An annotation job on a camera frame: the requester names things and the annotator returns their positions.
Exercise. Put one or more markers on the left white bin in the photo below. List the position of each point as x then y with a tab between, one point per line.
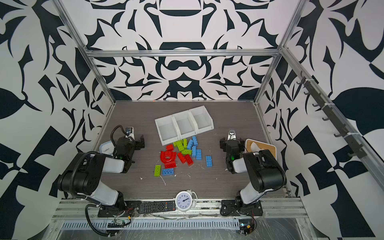
168	130

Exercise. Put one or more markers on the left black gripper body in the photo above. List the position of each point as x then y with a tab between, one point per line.
137	143

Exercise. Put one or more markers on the white analog clock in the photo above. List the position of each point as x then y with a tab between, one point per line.
186	200

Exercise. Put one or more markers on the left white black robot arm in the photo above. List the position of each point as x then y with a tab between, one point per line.
82	178

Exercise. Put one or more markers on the black wall hook rail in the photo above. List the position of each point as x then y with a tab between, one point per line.
334	115

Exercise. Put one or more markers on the black remote control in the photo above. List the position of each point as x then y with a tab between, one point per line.
156	207

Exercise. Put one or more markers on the lone green lego brick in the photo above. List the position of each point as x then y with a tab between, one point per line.
157	171

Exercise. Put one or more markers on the white bin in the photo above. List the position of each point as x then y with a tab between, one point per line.
204	121
186	124
168	130

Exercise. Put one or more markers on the aluminium frame rail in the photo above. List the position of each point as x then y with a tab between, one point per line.
181	53

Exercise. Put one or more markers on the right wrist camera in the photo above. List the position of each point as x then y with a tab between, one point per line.
232	134

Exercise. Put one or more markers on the blue lego brick cluster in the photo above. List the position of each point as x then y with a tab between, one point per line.
192	146

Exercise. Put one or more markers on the light blue lidded container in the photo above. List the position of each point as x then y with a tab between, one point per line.
107	148

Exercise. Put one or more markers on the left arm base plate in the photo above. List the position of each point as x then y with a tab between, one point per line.
129	208

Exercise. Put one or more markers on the red lego brick low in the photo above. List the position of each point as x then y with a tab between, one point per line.
170	165

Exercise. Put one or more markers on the middle white bin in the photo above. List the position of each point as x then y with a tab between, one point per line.
186	124

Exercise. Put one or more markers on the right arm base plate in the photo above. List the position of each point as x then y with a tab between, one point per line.
230	208

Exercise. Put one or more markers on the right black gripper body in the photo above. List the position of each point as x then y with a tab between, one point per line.
231	142

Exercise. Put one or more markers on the red lego brick pair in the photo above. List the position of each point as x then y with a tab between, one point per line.
185	159

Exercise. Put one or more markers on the green lego brick cluster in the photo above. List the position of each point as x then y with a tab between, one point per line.
182	146

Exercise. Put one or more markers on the white cable duct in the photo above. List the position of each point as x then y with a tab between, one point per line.
180	224

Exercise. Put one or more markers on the right white bin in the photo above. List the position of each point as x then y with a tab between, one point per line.
204	121

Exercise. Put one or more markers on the blue lego brick bottom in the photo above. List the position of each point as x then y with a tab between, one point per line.
168	172

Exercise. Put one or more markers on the small red lego brick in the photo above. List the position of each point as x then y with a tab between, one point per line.
169	148

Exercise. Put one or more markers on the white box wooden lid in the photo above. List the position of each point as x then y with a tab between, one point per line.
256	146

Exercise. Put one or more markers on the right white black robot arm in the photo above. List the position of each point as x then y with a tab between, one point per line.
258	160

